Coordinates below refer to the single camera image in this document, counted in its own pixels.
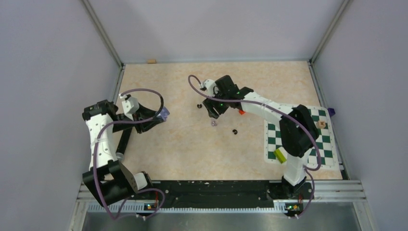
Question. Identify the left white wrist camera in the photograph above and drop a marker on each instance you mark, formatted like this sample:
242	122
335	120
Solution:
130	105

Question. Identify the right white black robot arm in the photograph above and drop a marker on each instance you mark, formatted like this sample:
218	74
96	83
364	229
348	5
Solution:
297	129

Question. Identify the wooden letter cube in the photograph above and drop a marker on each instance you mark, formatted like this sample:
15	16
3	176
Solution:
321	124

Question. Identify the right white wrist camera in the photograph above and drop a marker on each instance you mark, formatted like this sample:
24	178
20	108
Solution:
210	86

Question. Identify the purple grey earbud charging case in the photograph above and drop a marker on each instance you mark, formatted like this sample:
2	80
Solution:
164	114

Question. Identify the lime green white brick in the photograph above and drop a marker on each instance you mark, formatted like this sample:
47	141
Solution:
281	155

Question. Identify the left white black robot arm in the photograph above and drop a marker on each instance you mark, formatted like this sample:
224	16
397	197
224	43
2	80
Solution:
108	179

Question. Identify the green white chessboard mat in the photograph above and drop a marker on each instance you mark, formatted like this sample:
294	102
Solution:
325	142

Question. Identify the small wooden block at wall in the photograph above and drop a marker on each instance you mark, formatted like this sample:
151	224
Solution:
151	61

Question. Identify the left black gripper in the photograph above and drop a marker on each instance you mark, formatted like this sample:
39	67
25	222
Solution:
143	113

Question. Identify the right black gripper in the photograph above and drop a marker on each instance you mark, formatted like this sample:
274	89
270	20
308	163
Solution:
210	104

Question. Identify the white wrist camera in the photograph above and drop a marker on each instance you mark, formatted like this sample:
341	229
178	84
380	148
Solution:
130	105
210	86

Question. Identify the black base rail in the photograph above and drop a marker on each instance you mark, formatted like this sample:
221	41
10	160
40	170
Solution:
221	194

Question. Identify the purple object beside table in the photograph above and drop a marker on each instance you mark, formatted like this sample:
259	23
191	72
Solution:
331	112

